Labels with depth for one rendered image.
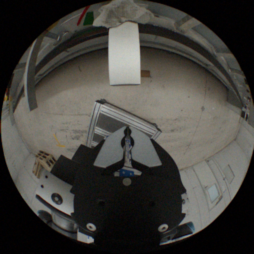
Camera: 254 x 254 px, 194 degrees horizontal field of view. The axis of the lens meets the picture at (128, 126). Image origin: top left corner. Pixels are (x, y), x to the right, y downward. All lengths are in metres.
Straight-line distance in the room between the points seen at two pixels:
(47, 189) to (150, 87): 1.08
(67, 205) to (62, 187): 0.05
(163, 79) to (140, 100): 0.41
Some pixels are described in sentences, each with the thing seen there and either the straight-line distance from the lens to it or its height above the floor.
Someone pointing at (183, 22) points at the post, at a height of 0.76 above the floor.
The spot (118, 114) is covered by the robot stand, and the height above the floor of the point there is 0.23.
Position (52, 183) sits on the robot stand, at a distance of 0.26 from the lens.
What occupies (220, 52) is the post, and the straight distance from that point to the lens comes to 0.55.
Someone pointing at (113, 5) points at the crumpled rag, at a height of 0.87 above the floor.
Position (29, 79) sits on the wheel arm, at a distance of 0.27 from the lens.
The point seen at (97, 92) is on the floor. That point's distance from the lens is 1.01.
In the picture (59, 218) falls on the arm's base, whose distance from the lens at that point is 0.40.
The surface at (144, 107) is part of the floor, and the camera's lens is 0.99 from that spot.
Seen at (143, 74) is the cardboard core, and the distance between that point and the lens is 0.89.
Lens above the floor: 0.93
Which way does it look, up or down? 61 degrees down
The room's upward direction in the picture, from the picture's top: 180 degrees clockwise
